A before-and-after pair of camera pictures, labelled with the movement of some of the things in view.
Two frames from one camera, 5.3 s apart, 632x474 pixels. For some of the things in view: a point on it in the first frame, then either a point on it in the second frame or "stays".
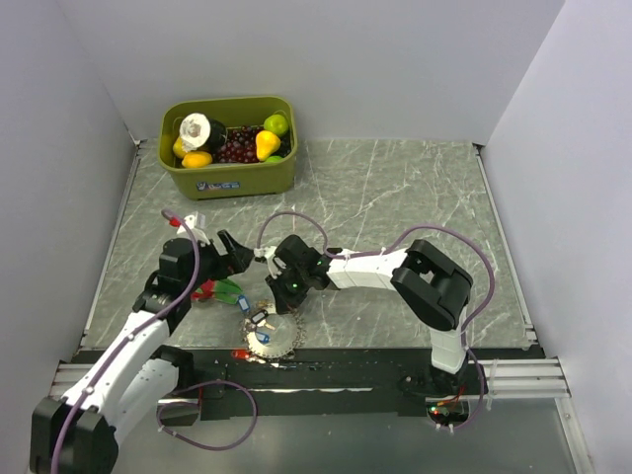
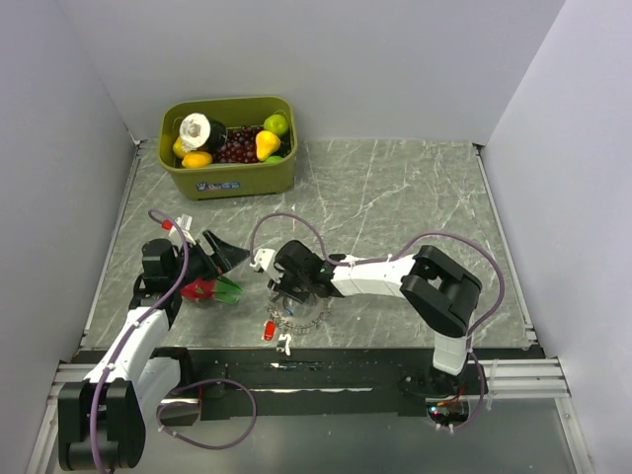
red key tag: x=240 y=354 → x=270 y=330
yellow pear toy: x=267 y=143 stays
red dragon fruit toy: x=224 y=289 stays
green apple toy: x=276 y=123 stays
